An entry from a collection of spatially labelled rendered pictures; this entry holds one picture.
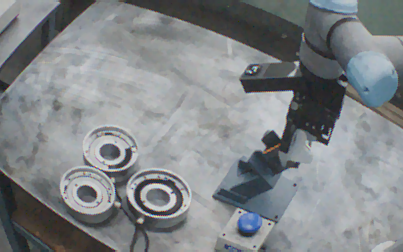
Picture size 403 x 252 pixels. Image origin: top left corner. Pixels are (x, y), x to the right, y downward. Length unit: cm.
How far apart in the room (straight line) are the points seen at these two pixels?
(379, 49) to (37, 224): 90
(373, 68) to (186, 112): 59
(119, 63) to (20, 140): 31
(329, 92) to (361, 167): 36
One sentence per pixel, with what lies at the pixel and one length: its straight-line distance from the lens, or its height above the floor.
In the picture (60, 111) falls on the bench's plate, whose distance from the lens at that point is 125.
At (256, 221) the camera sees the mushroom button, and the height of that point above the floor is 87.
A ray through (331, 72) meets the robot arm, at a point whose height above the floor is 114.
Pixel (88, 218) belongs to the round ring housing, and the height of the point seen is 83.
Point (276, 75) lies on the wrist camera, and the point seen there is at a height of 108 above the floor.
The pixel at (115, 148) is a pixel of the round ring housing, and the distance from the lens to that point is 115.
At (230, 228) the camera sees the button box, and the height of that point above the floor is 85.
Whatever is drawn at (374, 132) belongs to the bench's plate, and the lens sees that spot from 134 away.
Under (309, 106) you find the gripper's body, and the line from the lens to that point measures 94.
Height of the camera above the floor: 168
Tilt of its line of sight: 46 degrees down
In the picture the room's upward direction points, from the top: 10 degrees clockwise
